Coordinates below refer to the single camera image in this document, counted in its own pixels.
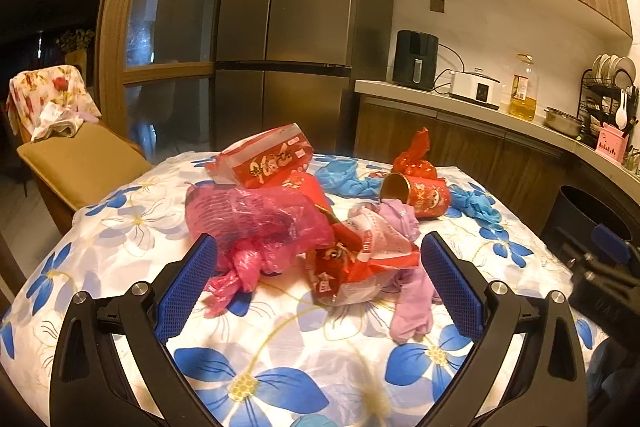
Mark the dried flower bouquet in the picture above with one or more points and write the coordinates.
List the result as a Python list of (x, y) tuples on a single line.
[(75, 41)]

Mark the white crumpled cloth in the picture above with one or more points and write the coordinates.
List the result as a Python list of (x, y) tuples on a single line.
[(55, 122)]

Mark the cooking oil bottle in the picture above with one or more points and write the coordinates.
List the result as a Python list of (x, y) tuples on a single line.
[(522, 99)]

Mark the black dish rack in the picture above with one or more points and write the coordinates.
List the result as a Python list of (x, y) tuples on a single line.
[(595, 102)]

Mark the pink plastic bag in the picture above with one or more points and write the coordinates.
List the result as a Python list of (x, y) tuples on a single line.
[(250, 217)]

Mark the red printed paper canister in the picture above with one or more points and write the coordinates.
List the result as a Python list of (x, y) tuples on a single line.
[(430, 197)]

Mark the wooden glass panel door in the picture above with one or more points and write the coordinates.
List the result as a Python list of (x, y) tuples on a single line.
[(170, 7)]

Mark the blue floral tablecloth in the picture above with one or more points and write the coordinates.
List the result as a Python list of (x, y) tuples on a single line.
[(150, 217)]

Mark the red and white plastic bag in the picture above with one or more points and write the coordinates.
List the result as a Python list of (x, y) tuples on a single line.
[(360, 267)]

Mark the wooden chair with tan cushion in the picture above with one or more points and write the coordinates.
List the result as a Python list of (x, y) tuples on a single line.
[(80, 157)]

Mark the dark wall socket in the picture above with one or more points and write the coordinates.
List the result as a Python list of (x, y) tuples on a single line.
[(437, 5)]

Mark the steel pot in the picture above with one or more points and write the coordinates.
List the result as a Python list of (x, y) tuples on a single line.
[(562, 123)]

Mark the black air fryer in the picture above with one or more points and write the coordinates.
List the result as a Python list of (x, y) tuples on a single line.
[(415, 62)]

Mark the red paper envelope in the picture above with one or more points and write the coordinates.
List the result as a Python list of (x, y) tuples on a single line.
[(307, 189)]

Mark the white plastic spoon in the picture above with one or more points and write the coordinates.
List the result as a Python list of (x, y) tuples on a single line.
[(621, 114)]

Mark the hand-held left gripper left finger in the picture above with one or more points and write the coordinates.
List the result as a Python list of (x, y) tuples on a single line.
[(187, 287)]

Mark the white rice cooker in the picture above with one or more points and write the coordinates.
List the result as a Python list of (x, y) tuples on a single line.
[(475, 89)]

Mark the red and white snack packet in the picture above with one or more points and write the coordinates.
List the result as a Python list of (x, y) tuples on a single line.
[(265, 167)]

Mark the wooden base cabinets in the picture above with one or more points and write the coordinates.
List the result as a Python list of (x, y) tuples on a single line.
[(450, 142)]

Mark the row of white plates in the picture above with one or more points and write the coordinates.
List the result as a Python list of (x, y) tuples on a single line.
[(612, 66)]

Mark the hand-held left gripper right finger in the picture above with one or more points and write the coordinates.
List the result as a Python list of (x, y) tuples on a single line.
[(450, 287)]

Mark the floral cloth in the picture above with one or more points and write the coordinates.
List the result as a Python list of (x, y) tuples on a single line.
[(50, 87)]

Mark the black trash bin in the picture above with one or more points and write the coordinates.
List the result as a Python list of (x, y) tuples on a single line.
[(570, 217)]

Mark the blue rubber glove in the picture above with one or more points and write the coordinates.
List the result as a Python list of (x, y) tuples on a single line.
[(475, 204), (340, 177)]

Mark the steel refrigerator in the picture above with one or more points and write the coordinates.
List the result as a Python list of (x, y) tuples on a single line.
[(300, 32)]

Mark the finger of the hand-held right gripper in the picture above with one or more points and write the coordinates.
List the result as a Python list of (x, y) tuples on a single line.
[(607, 238)]

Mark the pink utensil holder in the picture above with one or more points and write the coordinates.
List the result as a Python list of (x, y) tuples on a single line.
[(614, 144)]

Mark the knotted red plastic bag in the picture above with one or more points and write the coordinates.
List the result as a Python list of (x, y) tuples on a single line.
[(420, 169)]

